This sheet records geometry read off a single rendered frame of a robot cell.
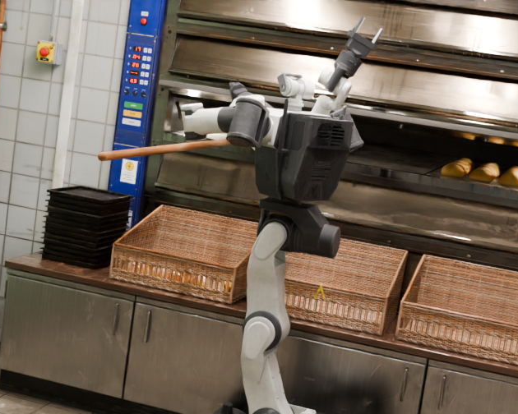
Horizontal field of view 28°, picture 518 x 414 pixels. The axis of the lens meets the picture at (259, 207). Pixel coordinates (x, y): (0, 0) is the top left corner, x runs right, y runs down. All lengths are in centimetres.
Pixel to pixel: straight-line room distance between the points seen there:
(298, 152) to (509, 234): 127
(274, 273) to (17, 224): 182
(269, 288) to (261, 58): 131
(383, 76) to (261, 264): 121
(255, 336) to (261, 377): 17
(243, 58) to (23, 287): 138
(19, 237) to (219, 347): 136
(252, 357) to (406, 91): 141
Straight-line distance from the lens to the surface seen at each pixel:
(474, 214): 442
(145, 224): 458
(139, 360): 430
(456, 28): 441
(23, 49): 504
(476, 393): 398
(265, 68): 456
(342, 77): 387
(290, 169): 346
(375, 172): 445
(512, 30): 440
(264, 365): 370
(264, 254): 358
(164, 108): 472
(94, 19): 487
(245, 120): 342
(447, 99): 439
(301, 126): 343
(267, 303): 365
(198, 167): 468
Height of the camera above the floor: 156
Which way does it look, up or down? 8 degrees down
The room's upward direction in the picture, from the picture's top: 8 degrees clockwise
